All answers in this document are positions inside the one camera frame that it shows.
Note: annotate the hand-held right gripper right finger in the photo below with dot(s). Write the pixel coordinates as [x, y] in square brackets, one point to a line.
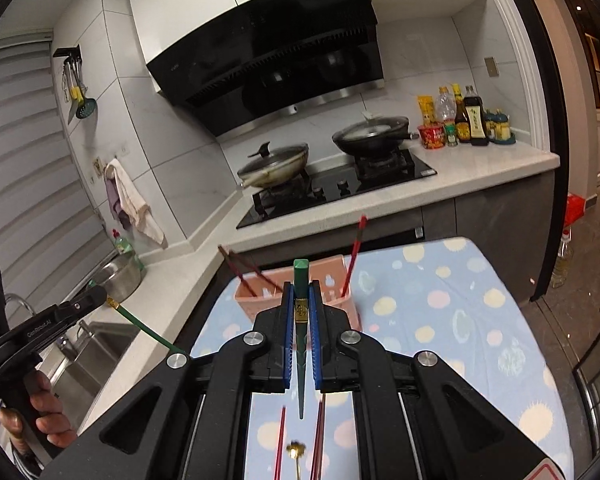
[316, 340]

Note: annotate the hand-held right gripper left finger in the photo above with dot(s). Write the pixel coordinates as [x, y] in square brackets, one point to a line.
[289, 335]

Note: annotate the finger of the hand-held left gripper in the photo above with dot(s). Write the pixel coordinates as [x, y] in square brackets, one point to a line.
[85, 301]

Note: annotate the green chopstick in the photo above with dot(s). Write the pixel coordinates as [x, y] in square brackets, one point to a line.
[145, 327]
[300, 272]

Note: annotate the purple chopstick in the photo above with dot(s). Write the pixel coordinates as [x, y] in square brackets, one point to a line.
[260, 275]
[237, 272]

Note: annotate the pink perforated utensil holder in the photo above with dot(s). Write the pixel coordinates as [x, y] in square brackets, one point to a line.
[337, 272]

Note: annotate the red chopstick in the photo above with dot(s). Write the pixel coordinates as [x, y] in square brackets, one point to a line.
[356, 245]
[280, 440]

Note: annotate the person's left hand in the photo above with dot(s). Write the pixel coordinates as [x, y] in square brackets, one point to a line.
[52, 410]

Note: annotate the steel faucet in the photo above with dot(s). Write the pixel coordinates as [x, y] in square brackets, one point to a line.
[17, 305]

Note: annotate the steel basin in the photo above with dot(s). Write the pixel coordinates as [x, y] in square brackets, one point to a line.
[120, 280]

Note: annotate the steel kitchen sink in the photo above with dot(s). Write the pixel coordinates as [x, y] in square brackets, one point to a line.
[95, 350]

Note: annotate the green dish soap bottle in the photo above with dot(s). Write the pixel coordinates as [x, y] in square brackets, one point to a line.
[126, 250]

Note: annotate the maroon chopstick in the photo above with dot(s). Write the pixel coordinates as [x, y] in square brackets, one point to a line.
[319, 435]

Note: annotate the purple hanging cloth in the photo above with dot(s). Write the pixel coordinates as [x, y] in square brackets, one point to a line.
[113, 200]

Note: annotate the gold flower spoon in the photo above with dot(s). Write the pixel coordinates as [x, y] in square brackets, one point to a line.
[296, 447]

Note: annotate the white hanging towel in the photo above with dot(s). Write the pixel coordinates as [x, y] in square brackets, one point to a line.
[137, 205]

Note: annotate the blue dotted tablecloth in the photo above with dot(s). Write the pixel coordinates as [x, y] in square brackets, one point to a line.
[430, 310]

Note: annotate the black gas stove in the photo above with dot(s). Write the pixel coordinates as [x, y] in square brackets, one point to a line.
[330, 190]

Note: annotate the white window blind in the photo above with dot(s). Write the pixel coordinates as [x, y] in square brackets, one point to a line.
[30, 160]

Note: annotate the steel wok with glass lid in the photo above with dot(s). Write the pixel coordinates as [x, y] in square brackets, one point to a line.
[275, 162]

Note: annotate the black wok with glass lid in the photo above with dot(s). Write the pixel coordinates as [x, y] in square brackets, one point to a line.
[370, 135]

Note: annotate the red instant noodle cup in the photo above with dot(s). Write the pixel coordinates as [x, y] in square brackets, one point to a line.
[432, 137]

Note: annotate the small green cap jar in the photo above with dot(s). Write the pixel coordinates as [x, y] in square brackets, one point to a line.
[451, 135]

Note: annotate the yellow seasoning packet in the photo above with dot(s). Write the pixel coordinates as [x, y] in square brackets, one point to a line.
[426, 110]

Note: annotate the plastic bottle on floor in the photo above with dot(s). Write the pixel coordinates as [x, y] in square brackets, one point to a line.
[561, 265]

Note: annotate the yellow cap sauce bottle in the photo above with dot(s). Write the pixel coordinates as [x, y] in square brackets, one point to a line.
[461, 120]

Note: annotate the clear plastic bottle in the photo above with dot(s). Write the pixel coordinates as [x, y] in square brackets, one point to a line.
[445, 105]

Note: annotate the dark soy sauce bottle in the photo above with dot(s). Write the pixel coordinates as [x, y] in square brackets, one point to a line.
[476, 120]

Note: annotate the black range hood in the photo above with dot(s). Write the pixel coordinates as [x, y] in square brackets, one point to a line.
[270, 60]

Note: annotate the seasoning jar set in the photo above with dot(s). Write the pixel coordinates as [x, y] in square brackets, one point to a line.
[500, 130]

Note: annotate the red bag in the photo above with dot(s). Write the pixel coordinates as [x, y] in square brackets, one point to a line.
[575, 209]

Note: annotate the wall outlet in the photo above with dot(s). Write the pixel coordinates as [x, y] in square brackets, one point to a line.
[97, 166]

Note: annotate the black wall utensil rack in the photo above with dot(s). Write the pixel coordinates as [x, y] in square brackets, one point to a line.
[67, 52]

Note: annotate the grey wall switch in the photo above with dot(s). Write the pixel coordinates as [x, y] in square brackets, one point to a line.
[490, 66]

